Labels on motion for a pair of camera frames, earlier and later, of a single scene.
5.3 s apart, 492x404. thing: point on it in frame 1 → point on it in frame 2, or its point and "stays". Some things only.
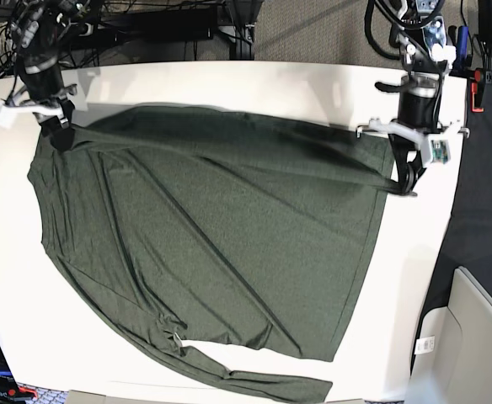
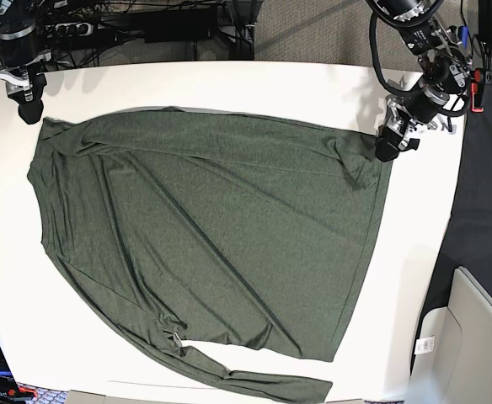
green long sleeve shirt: (184, 224) stays
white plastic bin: (464, 353) stays
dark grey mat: (481, 236) stays
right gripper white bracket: (4, 114) → (16, 81)
